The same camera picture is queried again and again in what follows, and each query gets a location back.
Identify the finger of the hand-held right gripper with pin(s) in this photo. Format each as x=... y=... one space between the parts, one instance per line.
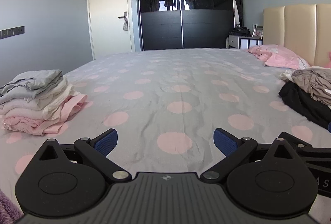
x=293 y=139

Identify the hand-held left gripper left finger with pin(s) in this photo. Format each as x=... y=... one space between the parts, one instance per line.
x=107 y=142

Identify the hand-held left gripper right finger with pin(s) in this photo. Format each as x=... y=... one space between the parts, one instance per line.
x=225 y=143

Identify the taupe long-sleeve shirt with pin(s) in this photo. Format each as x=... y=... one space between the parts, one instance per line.
x=313 y=81

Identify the black garment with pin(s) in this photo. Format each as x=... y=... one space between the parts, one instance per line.
x=300 y=102

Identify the white folded garment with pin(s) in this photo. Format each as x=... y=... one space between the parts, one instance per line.
x=51 y=102

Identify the pink folded garment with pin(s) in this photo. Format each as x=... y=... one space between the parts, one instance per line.
x=38 y=127

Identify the polka-dot bed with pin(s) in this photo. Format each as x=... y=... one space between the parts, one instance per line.
x=181 y=79

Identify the light pink pillow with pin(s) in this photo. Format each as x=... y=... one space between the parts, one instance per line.
x=281 y=58

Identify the white nightstand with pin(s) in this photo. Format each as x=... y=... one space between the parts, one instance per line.
x=236 y=41

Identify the beige padded headboard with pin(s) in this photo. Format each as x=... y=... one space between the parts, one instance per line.
x=300 y=30

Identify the black bag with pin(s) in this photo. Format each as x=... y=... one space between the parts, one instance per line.
x=239 y=31

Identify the small hanging cloth pouch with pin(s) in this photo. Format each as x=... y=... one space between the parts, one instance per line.
x=125 y=26

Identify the purple fleece robe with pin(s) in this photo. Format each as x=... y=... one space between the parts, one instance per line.
x=6 y=206

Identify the black sliding wardrobe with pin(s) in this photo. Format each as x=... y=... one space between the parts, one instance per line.
x=160 y=27

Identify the white door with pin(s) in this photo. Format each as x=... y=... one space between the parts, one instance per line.
x=108 y=6

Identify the white hanging garment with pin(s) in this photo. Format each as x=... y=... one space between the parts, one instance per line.
x=236 y=4

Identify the photo frame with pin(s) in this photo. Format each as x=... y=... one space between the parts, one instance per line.
x=258 y=33

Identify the dark wall switch panel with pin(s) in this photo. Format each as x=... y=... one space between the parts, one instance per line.
x=13 y=32

